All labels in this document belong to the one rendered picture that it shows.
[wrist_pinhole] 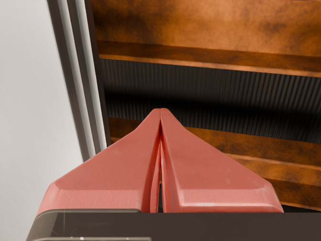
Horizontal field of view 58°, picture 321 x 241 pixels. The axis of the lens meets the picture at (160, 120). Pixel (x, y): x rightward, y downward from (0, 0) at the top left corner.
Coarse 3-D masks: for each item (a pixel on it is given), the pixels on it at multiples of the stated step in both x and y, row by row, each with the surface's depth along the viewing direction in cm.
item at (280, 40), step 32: (96, 0) 35; (128, 0) 34; (160, 0) 34; (192, 0) 33; (224, 0) 32; (256, 0) 31; (288, 0) 31; (320, 0) 26; (96, 32) 38; (128, 32) 37; (160, 32) 36; (192, 32) 35; (224, 32) 34; (256, 32) 33; (288, 32) 32; (320, 32) 32; (192, 64) 32; (224, 64) 32; (256, 64) 31; (288, 64) 31; (320, 64) 31
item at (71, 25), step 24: (48, 0) 19; (72, 0) 20; (72, 24) 21; (72, 48) 22; (96, 48) 24; (72, 72) 23; (96, 72) 24; (72, 96) 23; (96, 96) 25; (96, 120) 27; (96, 144) 28
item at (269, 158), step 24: (120, 120) 45; (216, 144) 40; (240, 144) 40; (264, 144) 40; (288, 144) 40; (312, 144) 40; (264, 168) 44; (288, 168) 43; (312, 168) 37; (288, 192) 42; (312, 192) 42
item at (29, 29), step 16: (0, 0) 20; (16, 0) 19; (32, 0) 19; (0, 16) 20; (16, 16) 20; (32, 16) 20; (48, 16) 19; (0, 32) 21; (16, 32) 21; (32, 32) 20; (48, 32) 20; (0, 48) 22; (16, 48) 21; (32, 48) 21; (48, 48) 21
